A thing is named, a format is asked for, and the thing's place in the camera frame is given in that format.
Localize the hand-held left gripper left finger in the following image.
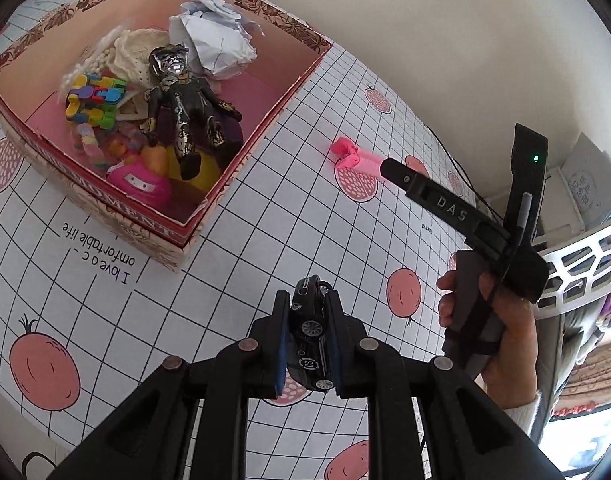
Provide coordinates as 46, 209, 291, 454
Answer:
45, 290, 292, 480

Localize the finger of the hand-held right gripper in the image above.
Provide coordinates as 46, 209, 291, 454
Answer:
379, 157, 417, 192

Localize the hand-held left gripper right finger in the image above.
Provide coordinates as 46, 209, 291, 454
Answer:
325, 290, 561, 480

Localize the black toy car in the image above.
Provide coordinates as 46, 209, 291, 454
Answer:
288, 275, 336, 392

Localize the pink hair clip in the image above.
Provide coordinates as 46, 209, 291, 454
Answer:
329, 136, 386, 171

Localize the floral cardboard box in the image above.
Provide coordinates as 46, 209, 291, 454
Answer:
0, 0, 333, 273

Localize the yellow plastic cylinder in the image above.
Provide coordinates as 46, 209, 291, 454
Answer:
165, 147, 223, 193

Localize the pink round face toy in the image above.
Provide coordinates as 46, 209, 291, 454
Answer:
105, 157, 173, 208

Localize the black armoured action figure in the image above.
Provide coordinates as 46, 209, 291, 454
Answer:
138, 45, 243, 181

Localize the paper ball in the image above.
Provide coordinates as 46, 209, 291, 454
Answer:
168, 0, 263, 81

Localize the small orange toy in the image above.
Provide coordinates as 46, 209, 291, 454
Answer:
142, 145, 168, 176

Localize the pastel bead bracelet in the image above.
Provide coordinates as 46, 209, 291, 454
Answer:
68, 120, 146, 176

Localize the cream lace cloth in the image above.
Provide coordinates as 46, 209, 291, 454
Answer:
60, 27, 173, 96

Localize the colourful block toy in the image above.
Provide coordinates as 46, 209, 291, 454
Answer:
62, 72, 128, 128

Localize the person's right hand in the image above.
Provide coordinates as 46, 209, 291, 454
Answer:
435, 255, 539, 408

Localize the white plastic basket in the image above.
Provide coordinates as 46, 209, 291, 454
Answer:
530, 220, 611, 318

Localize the grey book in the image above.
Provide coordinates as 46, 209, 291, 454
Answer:
560, 132, 611, 226

